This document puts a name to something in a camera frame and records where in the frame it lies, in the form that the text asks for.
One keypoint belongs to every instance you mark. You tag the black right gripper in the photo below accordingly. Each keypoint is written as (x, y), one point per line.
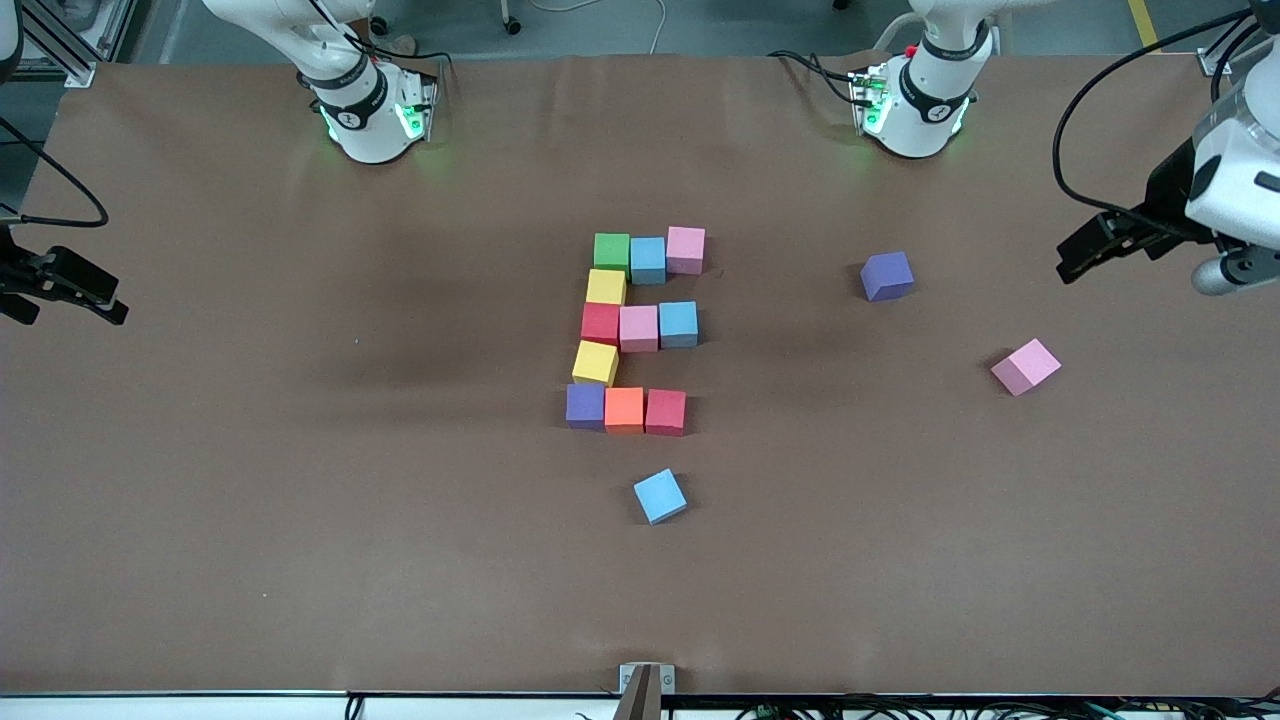
(14, 270)

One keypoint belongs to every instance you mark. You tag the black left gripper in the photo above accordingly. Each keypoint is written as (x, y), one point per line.
(1166, 197)

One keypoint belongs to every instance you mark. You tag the pink foam cube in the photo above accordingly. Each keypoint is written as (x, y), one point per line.
(1025, 367)
(638, 330)
(685, 250)

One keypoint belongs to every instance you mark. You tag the light blue foam cube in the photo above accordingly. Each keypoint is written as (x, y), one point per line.
(678, 325)
(647, 260)
(660, 497)

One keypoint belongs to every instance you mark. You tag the red foam cube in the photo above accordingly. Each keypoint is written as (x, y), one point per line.
(666, 413)
(600, 325)

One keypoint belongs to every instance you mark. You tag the green foam cube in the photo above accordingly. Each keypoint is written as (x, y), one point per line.
(611, 254)

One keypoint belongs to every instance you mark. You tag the yellow foam cube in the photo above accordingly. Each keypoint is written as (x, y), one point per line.
(605, 288)
(596, 364)

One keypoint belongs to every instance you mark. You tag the orange foam cube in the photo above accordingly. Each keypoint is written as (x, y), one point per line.
(624, 411)

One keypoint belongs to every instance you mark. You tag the purple foam cube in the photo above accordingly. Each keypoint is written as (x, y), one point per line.
(585, 407)
(887, 276)

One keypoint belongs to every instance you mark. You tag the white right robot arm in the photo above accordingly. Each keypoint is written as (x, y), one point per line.
(360, 100)

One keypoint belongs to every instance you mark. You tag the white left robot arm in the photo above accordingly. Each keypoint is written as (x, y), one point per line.
(930, 90)

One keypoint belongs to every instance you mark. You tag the black chair caster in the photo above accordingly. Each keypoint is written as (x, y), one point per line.
(511, 26)

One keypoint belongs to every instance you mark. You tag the aluminium frame post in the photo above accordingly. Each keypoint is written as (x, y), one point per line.
(1215, 62)
(70, 60)

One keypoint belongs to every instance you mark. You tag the metal table edge bracket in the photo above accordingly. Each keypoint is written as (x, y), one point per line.
(646, 682)

